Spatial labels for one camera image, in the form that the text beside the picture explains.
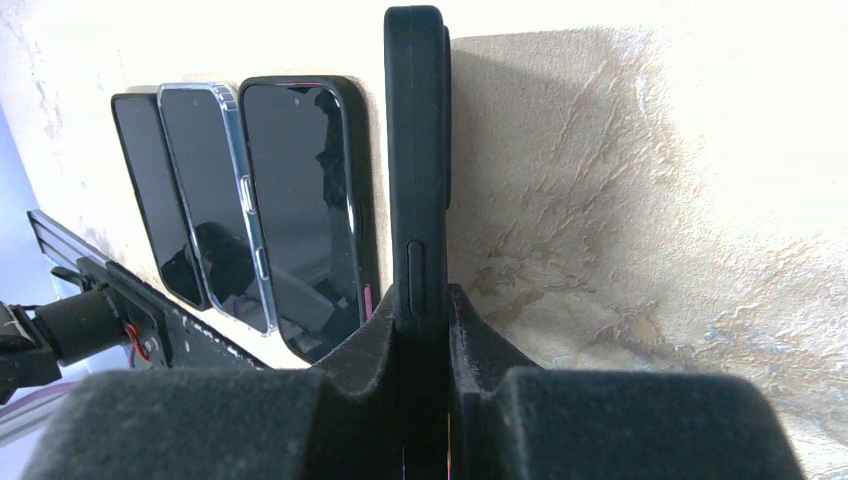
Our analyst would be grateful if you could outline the black smartphone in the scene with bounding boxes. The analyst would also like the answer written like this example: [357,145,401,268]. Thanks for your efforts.
[110,93,209,310]

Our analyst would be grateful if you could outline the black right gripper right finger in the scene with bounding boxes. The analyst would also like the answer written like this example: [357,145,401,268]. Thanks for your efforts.
[449,284,802,479]

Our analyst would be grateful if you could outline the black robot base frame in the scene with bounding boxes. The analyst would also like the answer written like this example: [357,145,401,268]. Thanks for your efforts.
[27,210,265,369]

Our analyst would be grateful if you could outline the black phone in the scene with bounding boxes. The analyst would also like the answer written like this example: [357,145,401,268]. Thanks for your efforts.
[239,75,381,364]
[384,5,449,479]
[157,83,278,336]

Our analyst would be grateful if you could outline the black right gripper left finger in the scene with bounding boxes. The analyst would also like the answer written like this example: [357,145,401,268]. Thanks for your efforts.
[24,288,401,479]

